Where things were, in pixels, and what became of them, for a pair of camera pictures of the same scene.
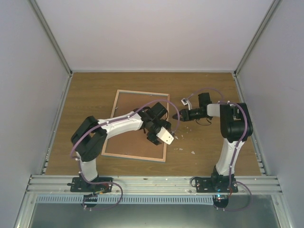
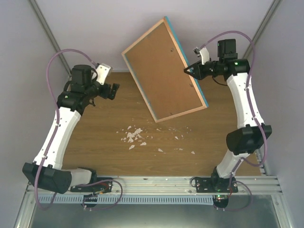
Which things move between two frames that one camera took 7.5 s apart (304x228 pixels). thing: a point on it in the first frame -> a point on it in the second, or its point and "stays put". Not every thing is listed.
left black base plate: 78,185 stays put
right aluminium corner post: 271,9 stays put
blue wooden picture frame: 118,90 -> 166,20
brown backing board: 134,143 -> 159,69
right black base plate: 206,185 stays put
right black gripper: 185,115 -> 198,73
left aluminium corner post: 48,30 stays put
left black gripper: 153,139 -> 106,93
